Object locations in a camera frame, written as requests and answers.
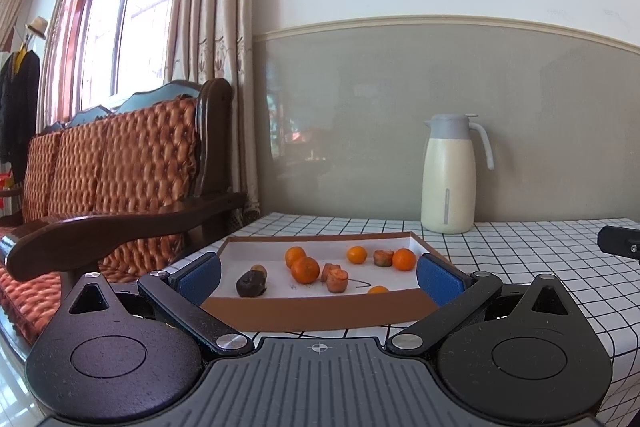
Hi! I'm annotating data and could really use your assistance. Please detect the black coat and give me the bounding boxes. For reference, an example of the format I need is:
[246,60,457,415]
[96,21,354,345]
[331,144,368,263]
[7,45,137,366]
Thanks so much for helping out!
[0,49,41,182]

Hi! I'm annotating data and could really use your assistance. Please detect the cream thermos jug grey lid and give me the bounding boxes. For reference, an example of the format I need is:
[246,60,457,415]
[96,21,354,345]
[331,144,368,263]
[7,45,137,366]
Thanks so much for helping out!
[421,113,496,235]

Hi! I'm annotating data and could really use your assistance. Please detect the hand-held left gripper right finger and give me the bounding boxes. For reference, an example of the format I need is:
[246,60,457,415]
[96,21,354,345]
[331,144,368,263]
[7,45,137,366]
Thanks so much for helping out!
[386,252,575,355]

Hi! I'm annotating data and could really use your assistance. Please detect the white checkered tablecloth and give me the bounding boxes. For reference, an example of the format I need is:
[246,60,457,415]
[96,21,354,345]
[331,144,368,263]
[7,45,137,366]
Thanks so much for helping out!
[165,213,640,418]

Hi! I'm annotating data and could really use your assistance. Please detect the beige embroidered curtain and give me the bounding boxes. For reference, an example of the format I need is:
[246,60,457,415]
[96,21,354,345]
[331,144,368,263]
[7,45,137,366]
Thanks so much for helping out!
[37,0,261,223]

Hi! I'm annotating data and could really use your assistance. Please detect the window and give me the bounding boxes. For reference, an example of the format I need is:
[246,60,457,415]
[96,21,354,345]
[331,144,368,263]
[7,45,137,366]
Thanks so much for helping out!
[50,0,201,118]

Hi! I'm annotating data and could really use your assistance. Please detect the wooden sofa orange cushions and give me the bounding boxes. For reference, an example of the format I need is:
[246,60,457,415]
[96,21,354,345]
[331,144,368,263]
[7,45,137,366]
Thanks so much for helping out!
[0,78,248,358]

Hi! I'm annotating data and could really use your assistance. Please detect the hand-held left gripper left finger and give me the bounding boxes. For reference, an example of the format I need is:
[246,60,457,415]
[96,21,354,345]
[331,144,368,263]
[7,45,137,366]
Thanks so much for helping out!
[65,251,256,356]

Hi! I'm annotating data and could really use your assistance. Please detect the dark brown fruit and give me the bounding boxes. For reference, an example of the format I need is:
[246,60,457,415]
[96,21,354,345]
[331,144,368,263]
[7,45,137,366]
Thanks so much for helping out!
[236,270,268,298]

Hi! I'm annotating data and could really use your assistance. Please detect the straw hat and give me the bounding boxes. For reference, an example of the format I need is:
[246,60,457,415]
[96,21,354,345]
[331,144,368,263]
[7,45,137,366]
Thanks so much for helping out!
[25,16,49,40]

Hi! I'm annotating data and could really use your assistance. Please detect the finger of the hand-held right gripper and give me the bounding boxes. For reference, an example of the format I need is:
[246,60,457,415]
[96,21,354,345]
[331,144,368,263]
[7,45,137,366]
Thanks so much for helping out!
[597,225,640,258]

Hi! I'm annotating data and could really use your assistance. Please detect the brown cardboard box tray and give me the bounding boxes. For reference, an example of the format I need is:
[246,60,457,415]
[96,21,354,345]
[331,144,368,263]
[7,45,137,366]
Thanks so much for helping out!
[200,231,453,333]

